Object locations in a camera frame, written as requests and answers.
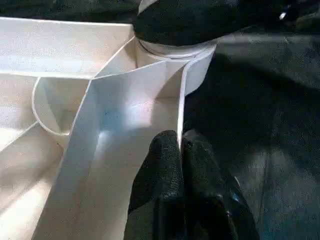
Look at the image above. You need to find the white plastic table top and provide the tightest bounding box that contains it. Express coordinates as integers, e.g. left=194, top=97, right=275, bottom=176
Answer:
left=0, top=16, right=218, bottom=240

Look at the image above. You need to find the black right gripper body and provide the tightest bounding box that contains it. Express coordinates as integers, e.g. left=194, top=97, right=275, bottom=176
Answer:
left=270, top=0, right=320, bottom=33

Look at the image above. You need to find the white plastic table leg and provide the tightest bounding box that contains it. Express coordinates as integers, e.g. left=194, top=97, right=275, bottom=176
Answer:
left=136, top=0, right=217, bottom=61

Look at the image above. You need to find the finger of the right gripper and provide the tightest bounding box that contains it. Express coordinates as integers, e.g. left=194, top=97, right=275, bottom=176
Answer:
left=132, top=0, right=281, bottom=47

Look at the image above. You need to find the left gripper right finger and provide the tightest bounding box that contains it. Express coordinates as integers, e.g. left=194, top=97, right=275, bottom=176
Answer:
left=181, top=129, right=261, bottom=240

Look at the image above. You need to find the black table mat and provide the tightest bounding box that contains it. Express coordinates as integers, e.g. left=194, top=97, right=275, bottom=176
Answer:
left=0, top=0, right=320, bottom=240

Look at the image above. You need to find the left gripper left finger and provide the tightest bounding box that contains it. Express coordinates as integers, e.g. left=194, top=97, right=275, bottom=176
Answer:
left=123, top=130, right=186, bottom=240

